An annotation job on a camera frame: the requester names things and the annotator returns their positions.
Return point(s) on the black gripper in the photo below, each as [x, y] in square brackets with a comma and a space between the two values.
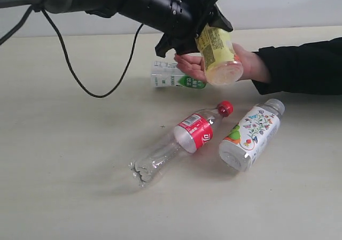
[172, 17]

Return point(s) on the yellow bottle with red cap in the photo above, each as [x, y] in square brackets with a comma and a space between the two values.
[222, 65]

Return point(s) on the green label white bottle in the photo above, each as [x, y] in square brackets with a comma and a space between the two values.
[166, 74]

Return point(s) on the clear red label cola bottle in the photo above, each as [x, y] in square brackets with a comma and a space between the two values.
[185, 138]

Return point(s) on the floral label clear bottle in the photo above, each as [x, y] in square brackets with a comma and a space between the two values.
[249, 137]

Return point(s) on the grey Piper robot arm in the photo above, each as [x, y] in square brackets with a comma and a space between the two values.
[68, 6]

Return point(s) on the black sleeved forearm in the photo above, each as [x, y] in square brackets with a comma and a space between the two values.
[311, 68]

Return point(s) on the person's bare hand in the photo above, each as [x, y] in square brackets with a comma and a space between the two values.
[254, 68]

